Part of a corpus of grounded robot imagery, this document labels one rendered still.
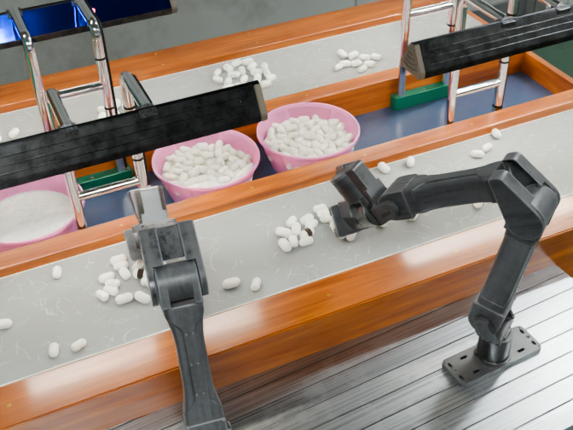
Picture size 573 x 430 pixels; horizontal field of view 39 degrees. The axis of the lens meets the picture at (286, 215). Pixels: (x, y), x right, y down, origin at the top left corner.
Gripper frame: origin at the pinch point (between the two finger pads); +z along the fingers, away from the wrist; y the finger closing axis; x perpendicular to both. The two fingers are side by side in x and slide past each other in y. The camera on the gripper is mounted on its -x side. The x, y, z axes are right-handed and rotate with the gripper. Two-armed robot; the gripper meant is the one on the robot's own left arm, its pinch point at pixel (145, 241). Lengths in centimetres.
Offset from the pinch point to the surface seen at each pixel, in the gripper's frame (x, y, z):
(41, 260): -2.2, 21.9, 3.5
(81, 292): 6.4, 16.3, -4.6
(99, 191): -13.2, 6.2, 2.4
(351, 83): -26, -72, 30
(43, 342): 13.3, 26.1, -12.8
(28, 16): -58, 9, 16
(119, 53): -76, -34, 153
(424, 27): -40, -111, 51
